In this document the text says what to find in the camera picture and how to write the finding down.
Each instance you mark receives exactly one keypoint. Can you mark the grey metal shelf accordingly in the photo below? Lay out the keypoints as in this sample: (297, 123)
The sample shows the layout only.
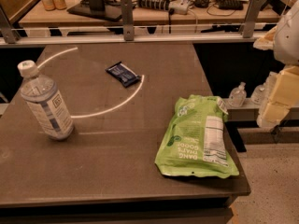
(250, 111)

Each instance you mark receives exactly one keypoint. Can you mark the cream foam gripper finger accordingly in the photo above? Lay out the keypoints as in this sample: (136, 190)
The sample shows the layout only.
(282, 95)

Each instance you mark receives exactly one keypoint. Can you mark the black monitor stand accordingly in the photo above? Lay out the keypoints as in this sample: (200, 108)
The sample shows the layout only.
(97, 9)

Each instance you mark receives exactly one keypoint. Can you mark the black power strip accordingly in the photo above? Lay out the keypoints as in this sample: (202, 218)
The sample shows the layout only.
(154, 4)

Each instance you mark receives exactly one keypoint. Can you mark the white tape arc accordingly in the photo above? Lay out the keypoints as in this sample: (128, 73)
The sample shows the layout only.
(89, 90)

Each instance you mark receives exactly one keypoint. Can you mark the dark blue rxbar wrapper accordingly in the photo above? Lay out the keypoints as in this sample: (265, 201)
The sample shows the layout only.
(123, 74)

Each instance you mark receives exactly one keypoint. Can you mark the clear plastic water bottle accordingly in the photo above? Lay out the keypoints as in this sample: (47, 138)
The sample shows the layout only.
(44, 99)

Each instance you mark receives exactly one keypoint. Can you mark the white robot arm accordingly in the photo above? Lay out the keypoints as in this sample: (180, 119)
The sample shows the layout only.
(283, 39)

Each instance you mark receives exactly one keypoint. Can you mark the black device on desk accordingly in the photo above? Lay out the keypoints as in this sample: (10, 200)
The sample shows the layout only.
(230, 4)

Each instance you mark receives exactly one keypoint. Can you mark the metal guard rail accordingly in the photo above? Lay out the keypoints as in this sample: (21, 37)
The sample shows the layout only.
(126, 31)

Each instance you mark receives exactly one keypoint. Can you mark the wooden desk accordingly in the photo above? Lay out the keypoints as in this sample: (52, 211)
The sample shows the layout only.
(39, 17)

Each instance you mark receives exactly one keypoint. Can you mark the clear sanitizer pump bottle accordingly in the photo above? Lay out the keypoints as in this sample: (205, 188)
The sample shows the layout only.
(238, 95)

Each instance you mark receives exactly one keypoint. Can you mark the green snack bag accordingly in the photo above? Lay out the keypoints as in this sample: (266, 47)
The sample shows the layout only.
(193, 143)

